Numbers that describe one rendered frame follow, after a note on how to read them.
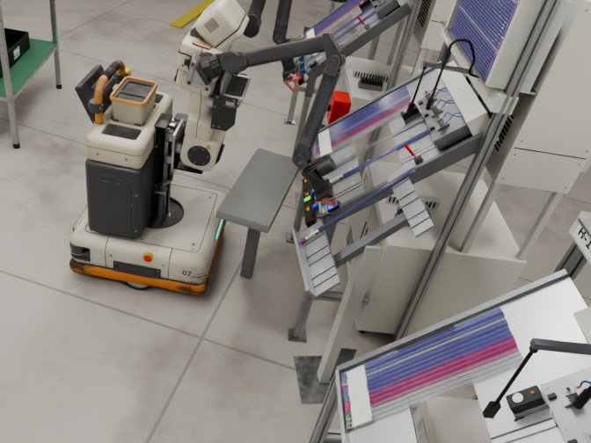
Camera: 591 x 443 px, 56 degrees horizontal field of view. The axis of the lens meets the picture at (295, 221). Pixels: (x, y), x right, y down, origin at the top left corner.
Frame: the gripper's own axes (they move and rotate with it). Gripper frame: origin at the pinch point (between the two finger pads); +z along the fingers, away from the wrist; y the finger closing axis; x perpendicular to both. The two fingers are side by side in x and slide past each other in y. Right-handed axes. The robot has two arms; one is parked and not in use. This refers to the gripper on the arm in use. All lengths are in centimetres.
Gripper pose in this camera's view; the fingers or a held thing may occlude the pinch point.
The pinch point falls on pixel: (333, 204)
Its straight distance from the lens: 224.9
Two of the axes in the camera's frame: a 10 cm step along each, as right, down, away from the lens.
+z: 5.5, 6.6, 5.2
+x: -8.3, 4.5, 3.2
